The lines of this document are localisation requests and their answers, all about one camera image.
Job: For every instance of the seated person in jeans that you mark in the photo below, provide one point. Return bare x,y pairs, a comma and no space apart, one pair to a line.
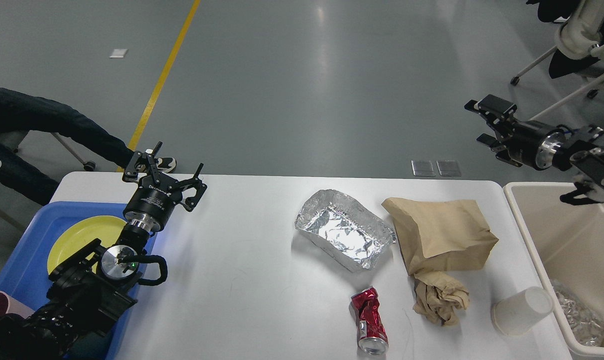
20,112

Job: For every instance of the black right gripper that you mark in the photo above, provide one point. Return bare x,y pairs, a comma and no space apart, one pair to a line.
525,143

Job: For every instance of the white paper cup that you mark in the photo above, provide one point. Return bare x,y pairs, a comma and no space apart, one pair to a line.
516,315

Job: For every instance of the aluminium foil tray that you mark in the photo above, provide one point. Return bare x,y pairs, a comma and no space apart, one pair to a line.
342,227

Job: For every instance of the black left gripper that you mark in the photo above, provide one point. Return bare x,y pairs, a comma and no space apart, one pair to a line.
157,195

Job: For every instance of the crumpled brown paper bag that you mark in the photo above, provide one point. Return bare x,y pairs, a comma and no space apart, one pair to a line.
435,239

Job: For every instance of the crushed red soda can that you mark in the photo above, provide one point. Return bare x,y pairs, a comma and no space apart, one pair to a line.
371,335

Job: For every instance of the beige plastic bin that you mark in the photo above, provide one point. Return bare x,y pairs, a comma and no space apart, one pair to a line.
566,244

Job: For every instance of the metal floor plate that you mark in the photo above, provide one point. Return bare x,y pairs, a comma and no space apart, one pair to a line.
448,168
422,168

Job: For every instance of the yellow plastic plate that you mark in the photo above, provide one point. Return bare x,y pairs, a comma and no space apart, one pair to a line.
107,228

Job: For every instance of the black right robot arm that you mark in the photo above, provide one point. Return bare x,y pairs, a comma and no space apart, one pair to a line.
582,151

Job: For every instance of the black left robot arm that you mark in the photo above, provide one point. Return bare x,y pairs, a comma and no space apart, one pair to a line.
90,288

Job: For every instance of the crumpled foil ball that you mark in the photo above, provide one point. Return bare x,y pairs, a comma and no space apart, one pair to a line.
586,325

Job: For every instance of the white office chair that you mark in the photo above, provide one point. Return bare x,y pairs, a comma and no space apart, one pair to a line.
578,47

